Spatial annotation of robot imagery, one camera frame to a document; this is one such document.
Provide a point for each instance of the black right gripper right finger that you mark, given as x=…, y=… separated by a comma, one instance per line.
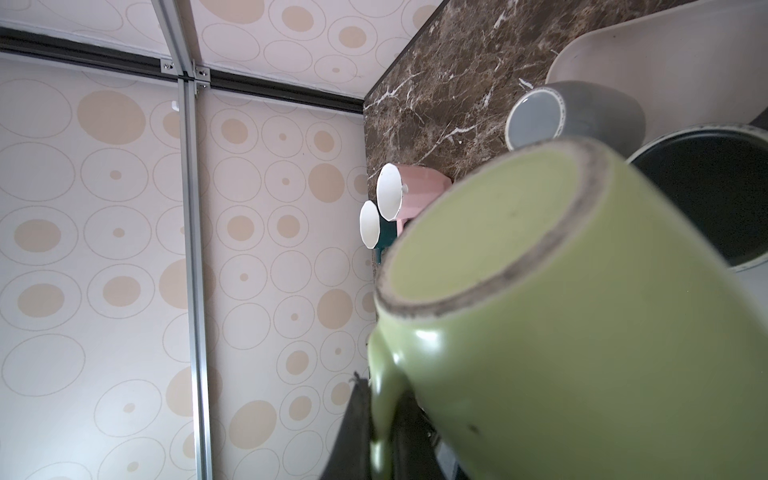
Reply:
x=413, y=455

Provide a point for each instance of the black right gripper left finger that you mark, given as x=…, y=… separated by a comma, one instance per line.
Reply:
x=350, y=457

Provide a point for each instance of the light green mug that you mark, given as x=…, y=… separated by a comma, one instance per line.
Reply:
x=558, y=318

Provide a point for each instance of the dark green faceted mug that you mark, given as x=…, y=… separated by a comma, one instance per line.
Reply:
x=377, y=233

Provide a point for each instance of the pink faceted mug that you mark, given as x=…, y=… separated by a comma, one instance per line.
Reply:
x=404, y=191

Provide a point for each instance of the grey mug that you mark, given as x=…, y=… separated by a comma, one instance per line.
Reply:
x=576, y=108

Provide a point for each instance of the black mug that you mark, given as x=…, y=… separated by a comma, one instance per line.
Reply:
x=715, y=174

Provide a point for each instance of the beige plastic tray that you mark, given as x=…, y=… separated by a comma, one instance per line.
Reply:
x=703, y=62

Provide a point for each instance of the aluminium rail left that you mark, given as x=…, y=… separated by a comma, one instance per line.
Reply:
x=182, y=65

